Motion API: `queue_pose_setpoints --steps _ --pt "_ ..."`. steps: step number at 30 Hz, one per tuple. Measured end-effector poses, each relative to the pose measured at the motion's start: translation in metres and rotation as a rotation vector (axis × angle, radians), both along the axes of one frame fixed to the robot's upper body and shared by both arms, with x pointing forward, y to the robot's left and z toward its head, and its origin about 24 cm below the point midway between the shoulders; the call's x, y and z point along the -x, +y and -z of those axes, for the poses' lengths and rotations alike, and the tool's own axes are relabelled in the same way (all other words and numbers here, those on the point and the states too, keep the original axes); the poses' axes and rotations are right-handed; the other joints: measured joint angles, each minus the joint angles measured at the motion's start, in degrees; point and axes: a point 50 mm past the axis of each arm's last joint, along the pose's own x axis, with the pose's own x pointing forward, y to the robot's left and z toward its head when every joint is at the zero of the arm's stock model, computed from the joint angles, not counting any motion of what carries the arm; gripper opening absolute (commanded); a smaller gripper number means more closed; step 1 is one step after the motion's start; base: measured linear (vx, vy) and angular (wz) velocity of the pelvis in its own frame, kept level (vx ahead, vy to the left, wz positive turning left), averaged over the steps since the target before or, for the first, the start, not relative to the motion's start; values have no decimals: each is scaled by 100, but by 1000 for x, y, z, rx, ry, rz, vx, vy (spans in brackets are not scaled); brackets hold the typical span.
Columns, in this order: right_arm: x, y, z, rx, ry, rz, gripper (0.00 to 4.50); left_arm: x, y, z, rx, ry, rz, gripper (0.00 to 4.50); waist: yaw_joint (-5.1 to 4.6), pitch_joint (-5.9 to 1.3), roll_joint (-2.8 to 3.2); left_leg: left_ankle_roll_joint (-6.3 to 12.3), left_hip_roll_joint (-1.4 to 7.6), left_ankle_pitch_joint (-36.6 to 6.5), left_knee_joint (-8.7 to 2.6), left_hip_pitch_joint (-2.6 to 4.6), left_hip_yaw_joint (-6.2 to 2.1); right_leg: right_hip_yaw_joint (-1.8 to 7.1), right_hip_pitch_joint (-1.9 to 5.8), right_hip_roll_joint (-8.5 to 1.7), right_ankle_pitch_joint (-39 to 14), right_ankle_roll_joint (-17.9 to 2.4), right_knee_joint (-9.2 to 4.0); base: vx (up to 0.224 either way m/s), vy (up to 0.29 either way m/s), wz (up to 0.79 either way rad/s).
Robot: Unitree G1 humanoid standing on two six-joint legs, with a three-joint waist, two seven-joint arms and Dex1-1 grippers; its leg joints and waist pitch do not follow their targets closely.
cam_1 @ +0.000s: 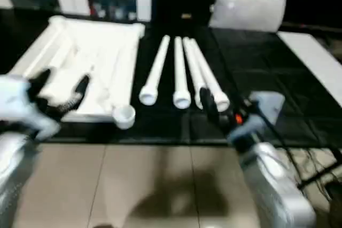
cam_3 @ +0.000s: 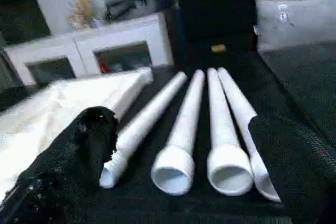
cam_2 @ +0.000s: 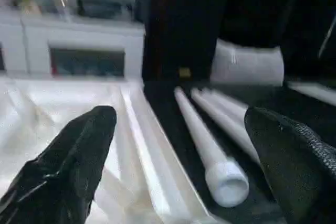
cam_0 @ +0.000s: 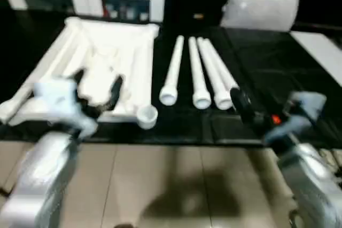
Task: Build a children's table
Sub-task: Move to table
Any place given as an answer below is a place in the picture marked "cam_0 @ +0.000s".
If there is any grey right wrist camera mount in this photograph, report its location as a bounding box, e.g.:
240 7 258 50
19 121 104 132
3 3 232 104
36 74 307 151
263 91 327 143

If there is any black work mat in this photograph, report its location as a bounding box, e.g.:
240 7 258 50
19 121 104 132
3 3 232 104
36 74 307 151
0 9 342 148

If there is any white plastic table top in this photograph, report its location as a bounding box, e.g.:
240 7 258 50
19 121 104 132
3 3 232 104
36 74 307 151
0 16 161 130

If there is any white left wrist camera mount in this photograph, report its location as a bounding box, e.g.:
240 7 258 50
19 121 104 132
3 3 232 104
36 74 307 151
33 78 97 139

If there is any white plastic table leg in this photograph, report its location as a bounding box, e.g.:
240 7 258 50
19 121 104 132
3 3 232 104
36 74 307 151
159 35 185 106
196 37 233 111
188 36 212 110
203 38 240 98

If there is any white flat board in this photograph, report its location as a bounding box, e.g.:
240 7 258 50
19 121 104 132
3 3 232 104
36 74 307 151
290 30 342 87

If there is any grey cushion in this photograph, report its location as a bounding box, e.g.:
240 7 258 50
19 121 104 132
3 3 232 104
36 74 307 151
219 0 300 32

